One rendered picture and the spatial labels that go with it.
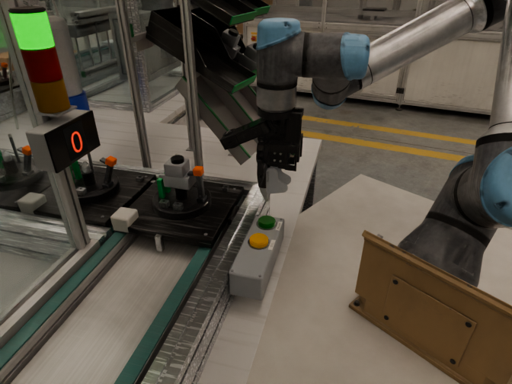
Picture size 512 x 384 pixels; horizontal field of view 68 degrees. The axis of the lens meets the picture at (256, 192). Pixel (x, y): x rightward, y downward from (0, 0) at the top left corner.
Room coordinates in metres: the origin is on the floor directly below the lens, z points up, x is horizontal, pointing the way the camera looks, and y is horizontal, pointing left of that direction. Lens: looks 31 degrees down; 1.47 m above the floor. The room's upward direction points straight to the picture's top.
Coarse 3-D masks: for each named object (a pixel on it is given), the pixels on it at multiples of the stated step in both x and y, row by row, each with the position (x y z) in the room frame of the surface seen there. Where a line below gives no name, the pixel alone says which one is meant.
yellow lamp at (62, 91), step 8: (32, 88) 0.61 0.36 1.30; (40, 88) 0.60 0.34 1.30; (48, 88) 0.61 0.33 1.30; (56, 88) 0.61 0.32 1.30; (64, 88) 0.63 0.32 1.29; (40, 96) 0.60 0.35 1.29; (48, 96) 0.61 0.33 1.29; (56, 96) 0.61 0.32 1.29; (64, 96) 0.62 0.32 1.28; (40, 104) 0.61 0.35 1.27; (48, 104) 0.60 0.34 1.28; (56, 104) 0.61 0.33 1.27; (64, 104) 0.62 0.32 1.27; (48, 112) 0.60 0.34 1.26; (56, 112) 0.61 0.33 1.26
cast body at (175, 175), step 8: (168, 160) 0.79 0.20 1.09; (176, 160) 0.77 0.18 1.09; (184, 160) 0.79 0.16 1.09; (168, 168) 0.76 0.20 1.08; (176, 168) 0.76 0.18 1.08; (184, 168) 0.77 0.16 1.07; (160, 176) 0.79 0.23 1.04; (168, 176) 0.77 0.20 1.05; (176, 176) 0.76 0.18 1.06; (184, 176) 0.77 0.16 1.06; (192, 176) 0.78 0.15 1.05; (168, 184) 0.77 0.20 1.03; (176, 184) 0.76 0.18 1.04; (184, 184) 0.75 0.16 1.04; (192, 184) 0.77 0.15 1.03
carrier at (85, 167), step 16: (80, 176) 0.87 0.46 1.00; (96, 176) 0.88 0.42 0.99; (112, 176) 0.88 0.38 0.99; (128, 176) 0.92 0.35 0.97; (144, 176) 0.92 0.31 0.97; (80, 192) 0.79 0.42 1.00; (96, 192) 0.80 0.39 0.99; (112, 192) 0.82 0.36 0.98; (128, 192) 0.84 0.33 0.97; (96, 208) 0.76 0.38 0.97; (112, 208) 0.76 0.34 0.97; (96, 224) 0.71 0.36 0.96
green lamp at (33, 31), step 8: (16, 16) 0.60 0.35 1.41; (24, 16) 0.61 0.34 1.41; (32, 16) 0.61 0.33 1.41; (40, 16) 0.62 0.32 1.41; (16, 24) 0.61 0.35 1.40; (24, 24) 0.60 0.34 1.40; (32, 24) 0.61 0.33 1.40; (40, 24) 0.62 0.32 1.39; (48, 24) 0.63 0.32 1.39; (16, 32) 0.61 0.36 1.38; (24, 32) 0.60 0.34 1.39; (32, 32) 0.61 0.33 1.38; (40, 32) 0.61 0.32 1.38; (48, 32) 0.63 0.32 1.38; (24, 40) 0.60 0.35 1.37; (32, 40) 0.61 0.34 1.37; (40, 40) 0.61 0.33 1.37; (48, 40) 0.62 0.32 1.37; (24, 48) 0.61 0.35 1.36; (32, 48) 0.60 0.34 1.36; (40, 48) 0.61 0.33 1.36
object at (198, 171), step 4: (196, 168) 0.76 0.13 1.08; (200, 168) 0.76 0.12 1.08; (188, 172) 0.77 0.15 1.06; (192, 172) 0.77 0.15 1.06; (196, 172) 0.76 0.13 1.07; (200, 172) 0.76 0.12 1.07; (196, 176) 0.76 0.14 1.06; (200, 176) 0.76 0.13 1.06; (196, 180) 0.76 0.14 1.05; (200, 180) 0.76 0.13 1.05; (200, 184) 0.76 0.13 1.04; (200, 188) 0.76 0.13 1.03; (200, 192) 0.76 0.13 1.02; (200, 196) 0.76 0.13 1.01
